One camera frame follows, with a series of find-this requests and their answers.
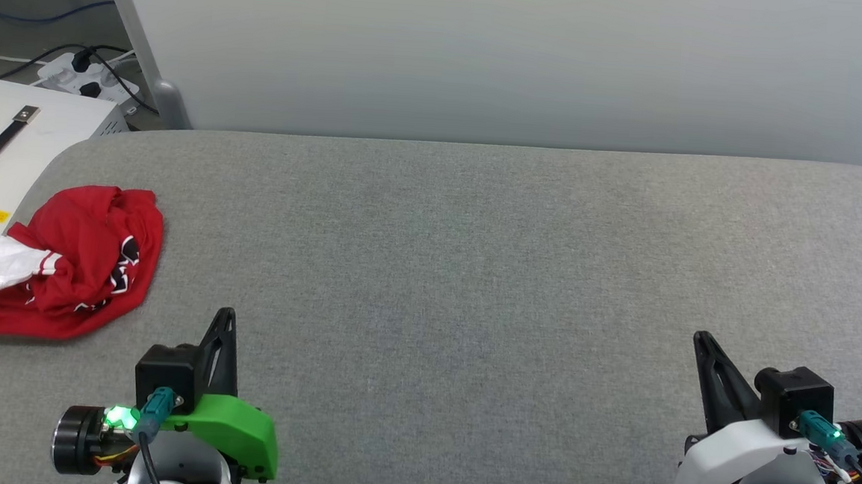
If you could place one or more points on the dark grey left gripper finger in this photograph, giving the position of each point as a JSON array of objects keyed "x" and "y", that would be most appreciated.
[{"x": 220, "y": 356}]

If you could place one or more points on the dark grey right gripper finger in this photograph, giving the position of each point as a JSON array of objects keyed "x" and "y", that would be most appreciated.
[{"x": 721, "y": 394}]

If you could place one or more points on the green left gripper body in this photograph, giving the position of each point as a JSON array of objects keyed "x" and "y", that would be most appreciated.
[{"x": 240, "y": 432}]

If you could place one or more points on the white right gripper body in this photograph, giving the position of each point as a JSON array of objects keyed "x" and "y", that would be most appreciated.
[{"x": 732, "y": 455}]

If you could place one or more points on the red basketball jersey white trim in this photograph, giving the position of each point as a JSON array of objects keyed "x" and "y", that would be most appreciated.
[{"x": 86, "y": 251}]

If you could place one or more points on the grey metal partition leg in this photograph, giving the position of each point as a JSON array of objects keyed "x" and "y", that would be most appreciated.
[{"x": 170, "y": 102}]

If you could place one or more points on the black power plug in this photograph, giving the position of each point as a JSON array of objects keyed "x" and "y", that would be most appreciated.
[
  {"x": 90, "y": 89},
  {"x": 80, "y": 61}
]

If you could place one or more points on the white power strip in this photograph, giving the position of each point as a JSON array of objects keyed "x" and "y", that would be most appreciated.
[{"x": 56, "y": 69}]

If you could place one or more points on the white partition panel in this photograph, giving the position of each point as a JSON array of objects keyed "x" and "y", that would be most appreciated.
[{"x": 487, "y": 51}]

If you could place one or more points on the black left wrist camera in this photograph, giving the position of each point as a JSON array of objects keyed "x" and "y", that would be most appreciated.
[{"x": 168, "y": 372}]

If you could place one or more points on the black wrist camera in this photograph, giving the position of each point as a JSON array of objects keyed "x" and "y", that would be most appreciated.
[
  {"x": 792, "y": 395},
  {"x": 168, "y": 372}
]

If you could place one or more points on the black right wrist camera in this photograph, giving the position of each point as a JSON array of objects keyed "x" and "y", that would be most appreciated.
[{"x": 792, "y": 395}]

